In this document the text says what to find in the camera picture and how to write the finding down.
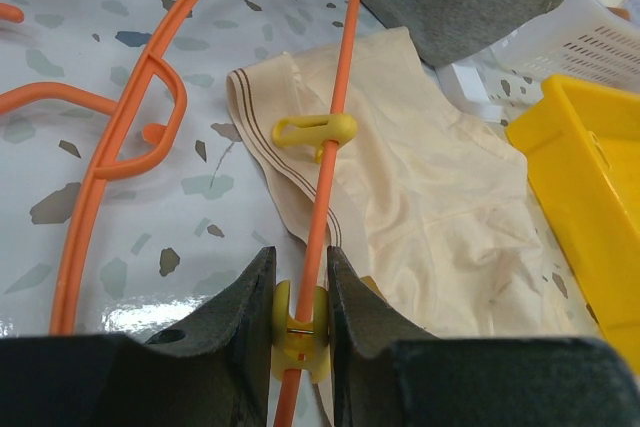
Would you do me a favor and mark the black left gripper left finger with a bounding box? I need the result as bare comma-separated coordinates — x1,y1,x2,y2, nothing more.
1,247,276,426

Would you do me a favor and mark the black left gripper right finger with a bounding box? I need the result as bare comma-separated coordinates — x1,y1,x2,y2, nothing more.
327,247,639,426

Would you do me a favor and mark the yellow clothespin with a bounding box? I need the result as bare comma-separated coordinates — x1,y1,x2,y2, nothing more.
271,113,358,163
271,280,331,384

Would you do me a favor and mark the yellow plastic tray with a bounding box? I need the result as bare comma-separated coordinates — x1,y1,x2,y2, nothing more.
505,75,639,371

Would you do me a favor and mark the white plastic basket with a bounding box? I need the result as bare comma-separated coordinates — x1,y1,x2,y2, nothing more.
490,0,639,92

